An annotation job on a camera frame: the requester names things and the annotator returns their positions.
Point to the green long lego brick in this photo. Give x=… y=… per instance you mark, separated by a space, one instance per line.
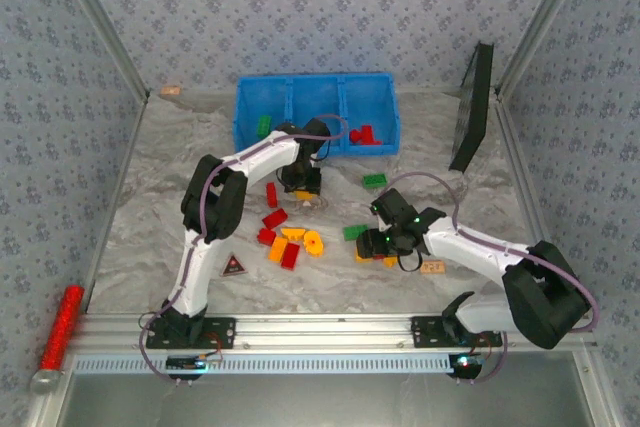
x=263 y=125
x=354 y=232
x=374 y=180

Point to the aluminium front rail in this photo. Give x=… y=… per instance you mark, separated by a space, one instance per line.
x=320 y=332

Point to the red small lego brick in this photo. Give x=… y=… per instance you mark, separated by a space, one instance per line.
x=356 y=136
x=266 y=236

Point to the aluminium frame post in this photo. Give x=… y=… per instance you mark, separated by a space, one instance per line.
x=541 y=22
x=103 y=22

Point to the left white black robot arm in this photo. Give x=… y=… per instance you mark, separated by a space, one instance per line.
x=200 y=272

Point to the aluminium side rail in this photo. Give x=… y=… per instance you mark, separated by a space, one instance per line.
x=514 y=147

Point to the orange rectangular tag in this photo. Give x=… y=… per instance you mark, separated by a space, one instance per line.
x=170 y=90
x=434 y=267

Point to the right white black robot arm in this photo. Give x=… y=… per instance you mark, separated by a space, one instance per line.
x=475 y=247

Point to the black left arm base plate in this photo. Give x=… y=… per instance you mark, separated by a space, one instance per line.
x=220 y=334

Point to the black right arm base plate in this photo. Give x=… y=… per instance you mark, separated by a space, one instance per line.
x=425 y=332

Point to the black red triangular tag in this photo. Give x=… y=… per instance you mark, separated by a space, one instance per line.
x=234 y=267

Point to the red glitter tube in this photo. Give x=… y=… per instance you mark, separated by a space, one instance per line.
x=62 y=327

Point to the blue three-compartment bin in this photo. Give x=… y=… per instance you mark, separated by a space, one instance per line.
x=310 y=97

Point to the red long lego brick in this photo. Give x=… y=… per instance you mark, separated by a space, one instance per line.
x=271 y=195
x=371 y=132
x=290 y=255
x=275 y=218
x=372 y=143

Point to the yellow small lego brick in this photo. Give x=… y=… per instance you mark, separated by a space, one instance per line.
x=390 y=261
x=303 y=194
x=364 y=258

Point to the yellow long lego brick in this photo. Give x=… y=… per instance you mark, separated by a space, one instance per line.
x=293 y=233

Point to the orange long lego brick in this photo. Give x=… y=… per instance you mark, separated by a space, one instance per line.
x=278 y=249

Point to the black mesh panel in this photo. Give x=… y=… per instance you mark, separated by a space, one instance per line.
x=472 y=112

